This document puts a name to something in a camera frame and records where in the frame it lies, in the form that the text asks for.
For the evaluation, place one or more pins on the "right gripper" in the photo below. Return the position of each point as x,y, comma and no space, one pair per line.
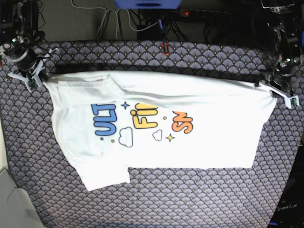
23,56

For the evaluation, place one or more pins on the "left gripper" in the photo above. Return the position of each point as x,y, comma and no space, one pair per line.
280,79

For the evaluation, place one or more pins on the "white printed T-shirt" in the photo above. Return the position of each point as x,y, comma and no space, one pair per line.
106,122

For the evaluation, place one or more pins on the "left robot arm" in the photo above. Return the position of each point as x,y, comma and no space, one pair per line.
280,24

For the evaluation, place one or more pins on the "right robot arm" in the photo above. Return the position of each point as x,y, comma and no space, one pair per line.
19,33

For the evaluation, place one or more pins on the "patterned grey table cloth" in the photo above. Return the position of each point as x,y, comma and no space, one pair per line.
159,198

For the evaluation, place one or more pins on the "blue box at top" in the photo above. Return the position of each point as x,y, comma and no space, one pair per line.
148,4

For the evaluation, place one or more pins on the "red and black clamp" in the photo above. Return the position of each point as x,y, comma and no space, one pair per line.
165,48

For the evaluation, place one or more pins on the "black power strip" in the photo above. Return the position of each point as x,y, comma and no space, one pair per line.
197,13

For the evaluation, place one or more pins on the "grey plastic bin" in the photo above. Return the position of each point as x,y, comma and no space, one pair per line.
16,208

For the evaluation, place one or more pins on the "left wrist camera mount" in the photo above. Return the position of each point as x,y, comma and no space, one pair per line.
290,100

